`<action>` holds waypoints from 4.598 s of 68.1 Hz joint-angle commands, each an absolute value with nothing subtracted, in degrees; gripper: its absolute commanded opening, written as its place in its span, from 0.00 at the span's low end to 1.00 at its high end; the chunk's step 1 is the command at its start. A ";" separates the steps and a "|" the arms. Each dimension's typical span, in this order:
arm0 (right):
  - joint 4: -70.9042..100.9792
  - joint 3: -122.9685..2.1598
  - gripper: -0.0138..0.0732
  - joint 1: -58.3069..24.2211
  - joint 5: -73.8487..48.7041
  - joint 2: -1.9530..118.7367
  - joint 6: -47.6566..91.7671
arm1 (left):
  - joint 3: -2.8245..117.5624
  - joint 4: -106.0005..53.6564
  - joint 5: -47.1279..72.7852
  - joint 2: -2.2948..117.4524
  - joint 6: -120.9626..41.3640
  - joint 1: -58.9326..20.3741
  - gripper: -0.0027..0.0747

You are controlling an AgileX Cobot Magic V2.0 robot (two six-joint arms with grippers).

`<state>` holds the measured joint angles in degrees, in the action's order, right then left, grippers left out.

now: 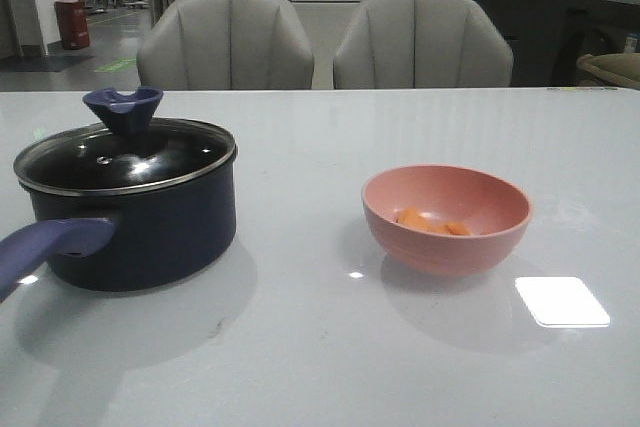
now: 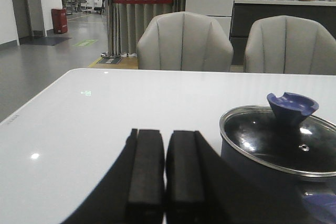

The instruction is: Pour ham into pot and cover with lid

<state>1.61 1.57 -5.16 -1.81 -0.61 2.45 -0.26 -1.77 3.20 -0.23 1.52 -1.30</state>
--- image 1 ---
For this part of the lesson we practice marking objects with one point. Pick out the orange ham slice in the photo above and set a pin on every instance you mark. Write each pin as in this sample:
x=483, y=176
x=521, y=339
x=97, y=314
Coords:
x=410, y=217
x=455, y=229

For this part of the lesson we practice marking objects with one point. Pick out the pink bowl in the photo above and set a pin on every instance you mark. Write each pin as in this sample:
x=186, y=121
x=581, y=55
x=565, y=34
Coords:
x=496, y=212

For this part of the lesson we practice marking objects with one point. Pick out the glass lid with blue knob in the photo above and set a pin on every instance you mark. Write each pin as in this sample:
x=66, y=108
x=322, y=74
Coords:
x=129, y=150

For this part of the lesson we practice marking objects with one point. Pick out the dark blue saucepan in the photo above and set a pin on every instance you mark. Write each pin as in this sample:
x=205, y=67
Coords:
x=126, y=242

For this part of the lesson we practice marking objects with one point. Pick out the right beige chair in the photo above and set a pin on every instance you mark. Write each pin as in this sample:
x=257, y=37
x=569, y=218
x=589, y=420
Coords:
x=421, y=44

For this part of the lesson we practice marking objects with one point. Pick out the beige chair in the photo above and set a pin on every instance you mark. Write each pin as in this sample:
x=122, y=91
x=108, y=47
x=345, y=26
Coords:
x=421, y=44
x=227, y=45

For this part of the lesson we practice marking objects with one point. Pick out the left beige chair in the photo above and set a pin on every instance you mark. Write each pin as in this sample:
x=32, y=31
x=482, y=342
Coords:
x=227, y=45

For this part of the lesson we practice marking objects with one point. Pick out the red trash bin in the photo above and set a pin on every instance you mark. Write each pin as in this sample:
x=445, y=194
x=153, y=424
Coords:
x=72, y=24

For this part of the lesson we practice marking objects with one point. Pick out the beige cushion seat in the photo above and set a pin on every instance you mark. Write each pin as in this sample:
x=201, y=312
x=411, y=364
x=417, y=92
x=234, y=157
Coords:
x=619, y=69

